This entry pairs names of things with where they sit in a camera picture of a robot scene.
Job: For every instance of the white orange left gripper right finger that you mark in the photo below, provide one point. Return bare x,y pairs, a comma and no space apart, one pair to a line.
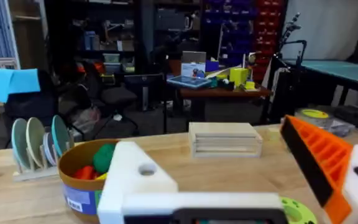
328,155

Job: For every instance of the bare white left gripper left finger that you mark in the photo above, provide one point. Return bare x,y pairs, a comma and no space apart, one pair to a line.
129,183

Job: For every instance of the brown tub with toys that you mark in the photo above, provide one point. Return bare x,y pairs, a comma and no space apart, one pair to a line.
76,189

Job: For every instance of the green disc with holes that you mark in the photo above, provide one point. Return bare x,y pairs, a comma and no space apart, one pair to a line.
297,213

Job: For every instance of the teal-topped table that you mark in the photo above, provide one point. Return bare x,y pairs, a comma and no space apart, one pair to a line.
340,73

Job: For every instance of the teal plate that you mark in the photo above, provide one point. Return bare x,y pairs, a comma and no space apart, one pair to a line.
59,133

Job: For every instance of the small lavender plate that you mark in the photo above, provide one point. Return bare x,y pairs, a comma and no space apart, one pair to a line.
49,149

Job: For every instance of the black office chair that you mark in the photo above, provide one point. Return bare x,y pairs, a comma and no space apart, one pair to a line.
117,96

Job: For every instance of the small wooden peg rack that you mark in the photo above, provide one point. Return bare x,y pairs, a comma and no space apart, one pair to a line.
33,174

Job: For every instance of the beige plate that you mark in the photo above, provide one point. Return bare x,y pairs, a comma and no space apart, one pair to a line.
35,140

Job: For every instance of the black jointed stand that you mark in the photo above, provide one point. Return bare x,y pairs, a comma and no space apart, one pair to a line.
291,46

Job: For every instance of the grey-green plate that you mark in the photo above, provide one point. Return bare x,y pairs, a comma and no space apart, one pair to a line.
19,143

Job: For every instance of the blue flat tray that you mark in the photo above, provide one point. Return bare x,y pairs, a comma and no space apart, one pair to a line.
188,81

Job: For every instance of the yellow-green box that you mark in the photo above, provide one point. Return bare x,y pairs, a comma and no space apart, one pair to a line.
238,76

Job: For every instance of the brown side table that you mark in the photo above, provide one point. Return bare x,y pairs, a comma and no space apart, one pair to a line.
219,92

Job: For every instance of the red bin rack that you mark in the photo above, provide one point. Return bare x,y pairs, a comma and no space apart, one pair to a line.
267,34

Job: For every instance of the dark shelf unit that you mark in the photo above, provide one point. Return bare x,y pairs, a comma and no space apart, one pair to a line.
104,34

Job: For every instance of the light blue cloth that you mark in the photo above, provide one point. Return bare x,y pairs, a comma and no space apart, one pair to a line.
9,82

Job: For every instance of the blue bin rack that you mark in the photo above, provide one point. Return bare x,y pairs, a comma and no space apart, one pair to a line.
228,28

